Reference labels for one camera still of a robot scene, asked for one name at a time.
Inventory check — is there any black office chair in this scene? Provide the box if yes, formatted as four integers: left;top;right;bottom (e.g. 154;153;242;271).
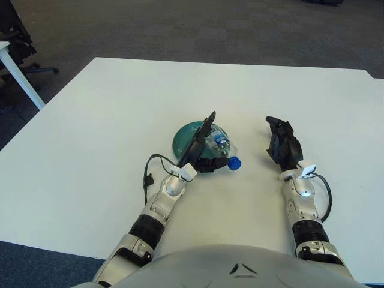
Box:
0;0;60;97

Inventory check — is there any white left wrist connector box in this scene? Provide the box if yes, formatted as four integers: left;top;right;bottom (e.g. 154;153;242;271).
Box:
177;163;198;182

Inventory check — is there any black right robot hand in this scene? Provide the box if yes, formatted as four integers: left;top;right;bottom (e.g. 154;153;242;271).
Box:
265;115;304;172

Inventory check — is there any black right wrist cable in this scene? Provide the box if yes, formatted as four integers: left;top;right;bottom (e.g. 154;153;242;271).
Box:
311;172;333;223

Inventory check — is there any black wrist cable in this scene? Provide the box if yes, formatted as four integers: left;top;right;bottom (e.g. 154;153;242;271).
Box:
311;172;333;223
143;154;181;208

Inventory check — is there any clear bottle with blue cap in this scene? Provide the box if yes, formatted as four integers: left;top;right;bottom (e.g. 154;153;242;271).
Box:
205;125;242;171

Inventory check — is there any white desk leg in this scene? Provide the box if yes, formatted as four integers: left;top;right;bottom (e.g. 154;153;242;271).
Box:
0;41;46;111

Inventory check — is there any white right wrist connector box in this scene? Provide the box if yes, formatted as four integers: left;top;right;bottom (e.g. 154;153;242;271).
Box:
298;160;317;179

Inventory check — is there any grey robot torso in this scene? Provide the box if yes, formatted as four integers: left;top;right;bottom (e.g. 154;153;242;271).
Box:
71;244;368;288

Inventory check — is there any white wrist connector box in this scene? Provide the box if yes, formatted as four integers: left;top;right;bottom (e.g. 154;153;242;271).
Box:
177;163;198;182
298;160;317;179

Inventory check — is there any teal round plate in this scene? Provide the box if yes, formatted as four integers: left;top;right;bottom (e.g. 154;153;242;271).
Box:
172;119;233;165

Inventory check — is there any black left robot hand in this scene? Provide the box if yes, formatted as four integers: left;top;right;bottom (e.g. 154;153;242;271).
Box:
175;110;229;174

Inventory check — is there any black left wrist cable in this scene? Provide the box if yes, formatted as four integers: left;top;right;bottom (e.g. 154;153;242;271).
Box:
143;154;181;208

